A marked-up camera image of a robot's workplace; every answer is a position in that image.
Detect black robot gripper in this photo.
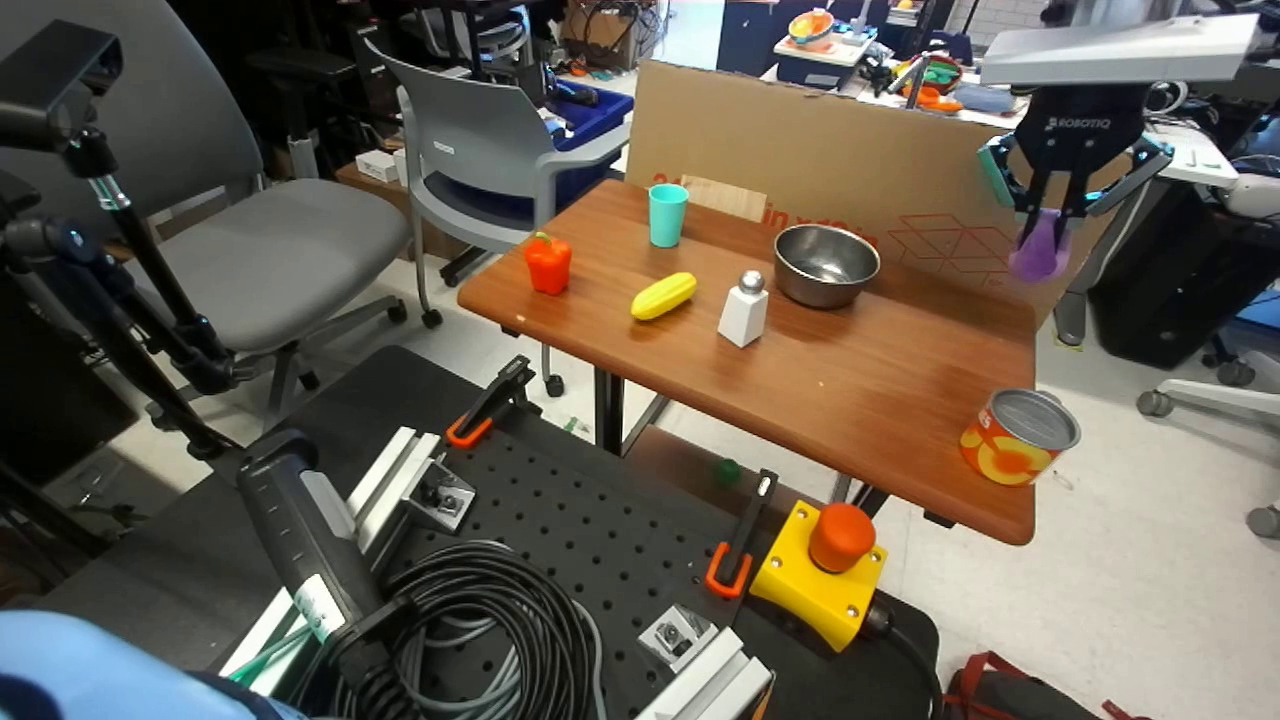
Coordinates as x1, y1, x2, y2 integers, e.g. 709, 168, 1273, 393
981, 84, 1181, 257

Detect purple ball toy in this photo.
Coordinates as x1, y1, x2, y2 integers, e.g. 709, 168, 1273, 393
1005, 199, 1072, 288

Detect large brown cardboard sheet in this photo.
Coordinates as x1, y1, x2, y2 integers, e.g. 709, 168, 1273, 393
624, 55, 1135, 322

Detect small cardboard piece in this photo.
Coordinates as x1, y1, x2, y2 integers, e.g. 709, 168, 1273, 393
679, 172, 775, 226

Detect yellow oblong toy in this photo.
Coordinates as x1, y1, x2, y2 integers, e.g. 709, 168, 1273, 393
627, 268, 704, 326

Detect orange red pepper toy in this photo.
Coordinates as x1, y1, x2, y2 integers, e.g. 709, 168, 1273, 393
519, 233, 575, 301

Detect white background desk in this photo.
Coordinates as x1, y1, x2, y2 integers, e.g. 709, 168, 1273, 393
1143, 117, 1242, 190

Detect metal bowl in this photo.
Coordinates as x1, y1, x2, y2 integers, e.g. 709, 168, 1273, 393
767, 221, 882, 315

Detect grey chair base with wheels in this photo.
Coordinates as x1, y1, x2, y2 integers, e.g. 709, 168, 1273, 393
1133, 371, 1280, 543

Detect tin can with fruit label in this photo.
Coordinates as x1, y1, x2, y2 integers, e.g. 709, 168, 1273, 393
954, 382, 1085, 493

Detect orange background bowl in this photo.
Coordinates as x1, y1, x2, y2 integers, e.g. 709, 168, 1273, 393
785, 4, 841, 53

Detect brown wooden table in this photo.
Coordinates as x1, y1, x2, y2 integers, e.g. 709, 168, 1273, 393
455, 174, 1042, 548

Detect white salt shaker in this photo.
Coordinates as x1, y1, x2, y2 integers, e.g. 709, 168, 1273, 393
713, 268, 771, 353

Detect teal plastic cup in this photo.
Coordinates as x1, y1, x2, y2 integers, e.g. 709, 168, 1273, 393
642, 180, 696, 250

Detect yellow emergency stop box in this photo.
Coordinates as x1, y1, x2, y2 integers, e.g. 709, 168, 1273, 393
742, 498, 893, 654

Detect blue storage bin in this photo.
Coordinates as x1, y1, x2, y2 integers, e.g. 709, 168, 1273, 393
536, 75, 640, 153

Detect black orange clamp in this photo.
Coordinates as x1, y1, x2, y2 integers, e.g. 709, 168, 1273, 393
444, 353, 538, 455
699, 467, 785, 607

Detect brown bag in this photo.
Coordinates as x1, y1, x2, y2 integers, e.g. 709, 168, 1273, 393
555, 0, 668, 72

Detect red black bag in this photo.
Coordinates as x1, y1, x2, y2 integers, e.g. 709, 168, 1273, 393
936, 649, 1135, 720

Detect grey plastic chair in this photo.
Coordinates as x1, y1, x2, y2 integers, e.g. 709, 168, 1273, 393
361, 32, 630, 330

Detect black perforated base board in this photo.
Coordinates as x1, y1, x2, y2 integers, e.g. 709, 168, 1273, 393
194, 396, 942, 720

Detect grey upholstered office chair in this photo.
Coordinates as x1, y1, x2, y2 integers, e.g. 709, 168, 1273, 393
0, 0, 411, 413

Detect black power strip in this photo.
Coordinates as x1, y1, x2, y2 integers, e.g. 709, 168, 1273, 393
233, 445, 391, 649

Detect blue cloth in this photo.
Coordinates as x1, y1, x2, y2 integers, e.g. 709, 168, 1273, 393
0, 603, 312, 720

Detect aluminium extrusion rail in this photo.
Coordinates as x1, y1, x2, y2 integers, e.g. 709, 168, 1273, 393
627, 619, 779, 720
215, 425, 446, 687

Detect coiled black cable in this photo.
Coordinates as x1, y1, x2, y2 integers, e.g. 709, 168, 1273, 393
322, 534, 610, 720

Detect black camera on tripod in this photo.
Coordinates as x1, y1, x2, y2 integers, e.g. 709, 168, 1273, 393
0, 14, 247, 464

